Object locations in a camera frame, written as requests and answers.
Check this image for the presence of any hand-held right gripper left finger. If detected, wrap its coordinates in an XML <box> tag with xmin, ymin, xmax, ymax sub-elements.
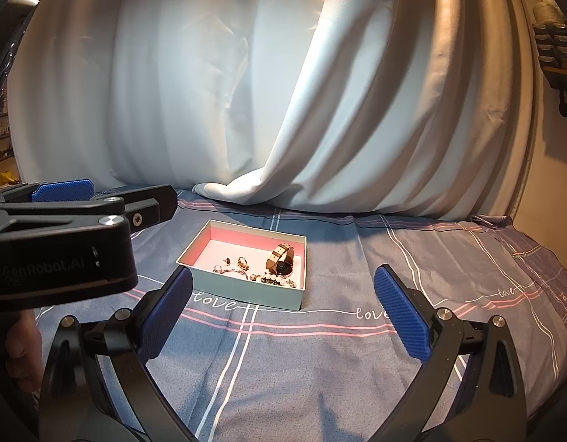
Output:
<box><xmin>39</xmin><ymin>266</ymin><xmax>197</xmax><ymax>442</ymax></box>

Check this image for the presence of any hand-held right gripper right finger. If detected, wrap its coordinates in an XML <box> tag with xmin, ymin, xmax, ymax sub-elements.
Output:
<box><xmin>366</xmin><ymin>264</ymin><xmax>529</xmax><ymax>442</ymax></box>

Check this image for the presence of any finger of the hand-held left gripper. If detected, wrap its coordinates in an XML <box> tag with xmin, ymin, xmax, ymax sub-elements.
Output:
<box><xmin>0</xmin><ymin>184</ymin><xmax>179</xmax><ymax>312</ymax></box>
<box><xmin>0</xmin><ymin>179</ymin><xmax>97</xmax><ymax>206</ymax></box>

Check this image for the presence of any thin silver hoop bangle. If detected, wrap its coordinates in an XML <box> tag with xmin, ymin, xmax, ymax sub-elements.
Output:
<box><xmin>212</xmin><ymin>263</ymin><xmax>248</xmax><ymax>278</ymax></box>

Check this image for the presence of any grey jewelry box pink inside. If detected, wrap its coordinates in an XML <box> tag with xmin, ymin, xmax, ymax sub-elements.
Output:
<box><xmin>175</xmin><ymin>220</ymin><xmax>308</xmax><ymax>311</ymax></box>

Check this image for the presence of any pearl bracelet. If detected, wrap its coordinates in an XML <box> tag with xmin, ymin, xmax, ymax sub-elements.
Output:
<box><xmin>257</xmin><ymin>273</ymin><xmax>299</xmax><ymax>289</ymax></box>

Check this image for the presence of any brown strap wristwatch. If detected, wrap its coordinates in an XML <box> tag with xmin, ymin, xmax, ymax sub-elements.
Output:
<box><xmin>264</xmin><ymin>241</ymin><xmax>296</xmax><ymax>280</ymax></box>

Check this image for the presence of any person's left hand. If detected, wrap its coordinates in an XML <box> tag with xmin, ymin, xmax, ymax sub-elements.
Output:
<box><xmin>4</xmin><ymin>309</ymin><xmax>43</xmax><ymax>393</ymax></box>

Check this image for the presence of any blue plaid bed sheet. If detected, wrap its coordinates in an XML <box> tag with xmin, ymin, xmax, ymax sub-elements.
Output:
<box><xmin>35</xmin><ymin>186</ymin><xmax>567</xmax><ymax>442</ymax></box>

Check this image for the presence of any white draped curtain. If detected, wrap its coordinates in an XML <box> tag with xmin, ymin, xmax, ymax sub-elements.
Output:
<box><xmin>7</xmin><ymin>0</ymin><xmax>542</xmax><ymax>222</ymax></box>

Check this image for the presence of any black buttoned device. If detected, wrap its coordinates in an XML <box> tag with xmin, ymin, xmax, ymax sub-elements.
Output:
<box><xmin>531</xmin><ymin>1</ymin><xmax>567</xmax><ymax>117</ymax></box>

